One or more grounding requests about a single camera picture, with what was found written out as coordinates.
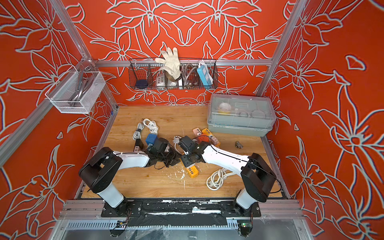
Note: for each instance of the black wire wall basket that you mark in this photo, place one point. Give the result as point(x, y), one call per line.
point(184, 74)

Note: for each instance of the white wire mesh basket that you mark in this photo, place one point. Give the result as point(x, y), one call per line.
point(76, 92)

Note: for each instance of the dark blue round object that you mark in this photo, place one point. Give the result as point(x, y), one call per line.
point(142, 84)

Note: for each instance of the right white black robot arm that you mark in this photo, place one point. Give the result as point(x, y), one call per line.
point(256, 174)

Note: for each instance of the small grey metal clip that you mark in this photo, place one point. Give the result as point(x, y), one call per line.
point(238, 145)

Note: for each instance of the light blue power strip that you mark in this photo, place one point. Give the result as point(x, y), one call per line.
point(204, 74)

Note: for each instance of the white work glove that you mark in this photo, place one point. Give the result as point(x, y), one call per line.
point(171, 62)

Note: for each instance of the red cube plug adapter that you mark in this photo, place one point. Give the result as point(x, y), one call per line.
point(202, 138)

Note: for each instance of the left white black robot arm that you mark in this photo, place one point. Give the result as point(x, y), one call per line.
point(98, 172)

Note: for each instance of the blue cube plug adapter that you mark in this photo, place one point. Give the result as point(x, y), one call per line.
point(151, 139)

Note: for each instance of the grey lidded plastic box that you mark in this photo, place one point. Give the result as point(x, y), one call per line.
point(240, 115)

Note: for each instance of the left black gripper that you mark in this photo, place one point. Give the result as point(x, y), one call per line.
point(175, 157)

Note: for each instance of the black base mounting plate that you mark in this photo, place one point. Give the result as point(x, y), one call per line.
point(138, 207)

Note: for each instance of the yellow strip with pink plug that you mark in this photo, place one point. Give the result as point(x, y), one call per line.
point(213, 139)

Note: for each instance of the black power strip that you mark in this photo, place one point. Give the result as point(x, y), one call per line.
point(139, 146)

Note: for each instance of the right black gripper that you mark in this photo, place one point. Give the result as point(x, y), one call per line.
point(185, 161)

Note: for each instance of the white socket in basket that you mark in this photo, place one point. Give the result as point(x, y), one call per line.
point(160, 81)

